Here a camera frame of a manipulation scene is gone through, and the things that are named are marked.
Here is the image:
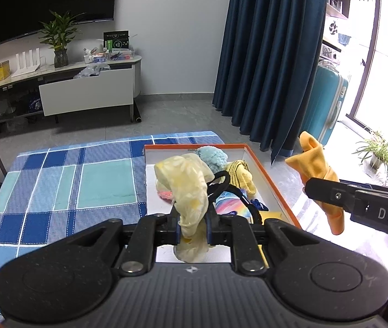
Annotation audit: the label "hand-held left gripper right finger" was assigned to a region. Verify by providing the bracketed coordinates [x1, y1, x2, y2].
[206, 212, 335, 276]

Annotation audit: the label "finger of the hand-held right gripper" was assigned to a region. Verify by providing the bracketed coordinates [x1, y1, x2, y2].
[304, 177, 357, 214]

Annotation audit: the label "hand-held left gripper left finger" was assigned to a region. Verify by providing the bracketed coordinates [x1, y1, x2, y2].
[48, 213, 183, 277]

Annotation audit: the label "orange-edged cardboard box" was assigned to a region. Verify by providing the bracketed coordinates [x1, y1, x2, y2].
[144, 143, 302, 263]

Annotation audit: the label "pink blue tie-dye cloth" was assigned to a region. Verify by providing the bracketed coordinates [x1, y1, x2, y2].
[215, 191, 253, 219]

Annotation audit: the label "orange cloth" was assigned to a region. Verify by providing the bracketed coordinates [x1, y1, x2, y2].
[285, 131, 346, 236]

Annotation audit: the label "pale yellow fabric scrunchie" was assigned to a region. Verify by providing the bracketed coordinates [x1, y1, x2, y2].
[155, 154, 216, 263]

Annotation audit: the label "ribbed black hair band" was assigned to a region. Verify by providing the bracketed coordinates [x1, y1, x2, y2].
[238, 191, 264, 225]

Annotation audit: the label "smooth black hair band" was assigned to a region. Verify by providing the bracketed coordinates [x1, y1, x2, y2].
[208, 171, 231, 199]

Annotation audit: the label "orange earplugs with blue cord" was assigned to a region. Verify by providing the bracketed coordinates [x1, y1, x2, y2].
[250, 198, 270, 211]

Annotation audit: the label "yellow striped knitted pouch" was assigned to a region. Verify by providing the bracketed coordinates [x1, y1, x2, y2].
[226, 160, 257, 194]

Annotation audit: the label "light blue crochet pouch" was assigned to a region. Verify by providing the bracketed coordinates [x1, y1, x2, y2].
[198, 146, 229, 175]

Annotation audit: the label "green potted plants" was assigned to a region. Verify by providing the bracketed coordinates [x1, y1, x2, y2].
[353, 130, 388, 190]

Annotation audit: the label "blue checkered blanket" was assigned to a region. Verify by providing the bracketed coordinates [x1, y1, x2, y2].
[0, 130, 225, 318]

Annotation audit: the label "teal suitcase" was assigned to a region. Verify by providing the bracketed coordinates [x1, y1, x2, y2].
[302, 65, 349, 146]

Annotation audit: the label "dark blue curtain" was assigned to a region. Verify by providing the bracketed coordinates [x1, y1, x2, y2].
[213, 0, 329, 165]

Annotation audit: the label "white tv cabinet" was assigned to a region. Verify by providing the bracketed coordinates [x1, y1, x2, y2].
[0, 53, 143, 124]

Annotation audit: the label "clear plastic bag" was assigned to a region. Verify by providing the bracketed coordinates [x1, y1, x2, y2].
[74, 62, 111, 79]

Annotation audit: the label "clutter of small items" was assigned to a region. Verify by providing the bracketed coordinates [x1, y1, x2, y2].
[84, 47, 136, 64]

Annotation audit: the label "green black box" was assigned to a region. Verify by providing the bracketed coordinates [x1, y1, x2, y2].
[103, 30, 131, 51]

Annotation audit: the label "potted plant in dark vase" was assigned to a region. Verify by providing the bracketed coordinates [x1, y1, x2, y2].
[38, 10, 87, 68]

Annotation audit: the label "white router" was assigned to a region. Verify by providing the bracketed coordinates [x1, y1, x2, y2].
[11, 49, 42, 77]

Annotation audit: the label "black television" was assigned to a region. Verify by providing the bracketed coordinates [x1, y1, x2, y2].
[0, 0, 117, 53]

